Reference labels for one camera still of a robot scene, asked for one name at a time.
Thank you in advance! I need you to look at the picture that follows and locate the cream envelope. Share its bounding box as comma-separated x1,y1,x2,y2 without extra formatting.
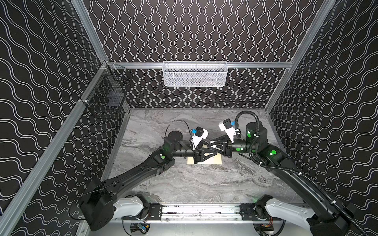
187,155,222,165

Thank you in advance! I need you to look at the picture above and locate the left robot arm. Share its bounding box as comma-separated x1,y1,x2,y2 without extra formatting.
79,131,218,231

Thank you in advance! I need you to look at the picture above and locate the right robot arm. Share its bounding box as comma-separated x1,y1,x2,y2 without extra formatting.
211,119,366,236

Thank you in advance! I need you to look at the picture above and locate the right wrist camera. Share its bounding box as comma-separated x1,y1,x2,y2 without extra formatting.
219,119,238,143

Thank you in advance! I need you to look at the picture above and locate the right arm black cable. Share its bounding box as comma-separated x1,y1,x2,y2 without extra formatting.
234,110,368,236

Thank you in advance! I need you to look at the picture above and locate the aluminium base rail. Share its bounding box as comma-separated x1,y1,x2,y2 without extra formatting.
121,203,281,224

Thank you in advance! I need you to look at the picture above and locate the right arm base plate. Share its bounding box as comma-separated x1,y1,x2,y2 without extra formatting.
239,204,268,221

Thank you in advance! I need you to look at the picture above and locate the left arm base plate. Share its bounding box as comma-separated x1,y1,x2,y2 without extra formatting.
141,204,163,221

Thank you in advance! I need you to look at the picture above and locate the white wire mesh basket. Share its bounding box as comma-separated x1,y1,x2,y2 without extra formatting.
162,61,228,87

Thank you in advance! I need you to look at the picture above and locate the black wire basket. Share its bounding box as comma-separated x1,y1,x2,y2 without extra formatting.
85,65,135,120

